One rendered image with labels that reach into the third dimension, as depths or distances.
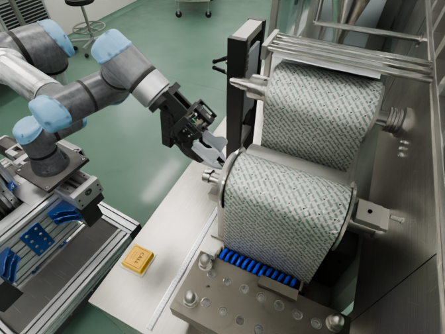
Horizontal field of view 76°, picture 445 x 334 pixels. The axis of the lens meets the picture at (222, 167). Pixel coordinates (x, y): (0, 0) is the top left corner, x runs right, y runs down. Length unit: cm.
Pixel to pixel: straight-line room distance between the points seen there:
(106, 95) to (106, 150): 203
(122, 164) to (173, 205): 153
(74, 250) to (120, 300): 102
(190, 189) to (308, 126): 54
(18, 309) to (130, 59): 154
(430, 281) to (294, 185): 27
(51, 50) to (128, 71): 45
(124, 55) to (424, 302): 60
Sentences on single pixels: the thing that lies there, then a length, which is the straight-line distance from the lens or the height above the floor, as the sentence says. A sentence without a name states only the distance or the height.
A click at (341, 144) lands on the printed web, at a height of 129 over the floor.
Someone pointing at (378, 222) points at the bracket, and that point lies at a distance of 61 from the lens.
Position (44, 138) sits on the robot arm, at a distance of 134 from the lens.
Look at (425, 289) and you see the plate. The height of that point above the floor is 141.
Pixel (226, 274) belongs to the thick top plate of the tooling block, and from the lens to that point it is 77.
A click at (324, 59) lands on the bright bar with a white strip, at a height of 145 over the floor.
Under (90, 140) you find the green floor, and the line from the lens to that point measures 287.
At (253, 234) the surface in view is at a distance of 69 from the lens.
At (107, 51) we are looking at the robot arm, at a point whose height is 150.
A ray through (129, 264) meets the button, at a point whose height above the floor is 92.
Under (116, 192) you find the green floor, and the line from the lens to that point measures 234.
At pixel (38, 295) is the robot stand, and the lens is 188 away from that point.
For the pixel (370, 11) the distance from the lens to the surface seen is 143.
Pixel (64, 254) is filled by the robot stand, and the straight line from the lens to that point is 193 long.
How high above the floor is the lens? 175
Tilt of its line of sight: 48 degrees down
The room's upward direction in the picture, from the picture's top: straight up
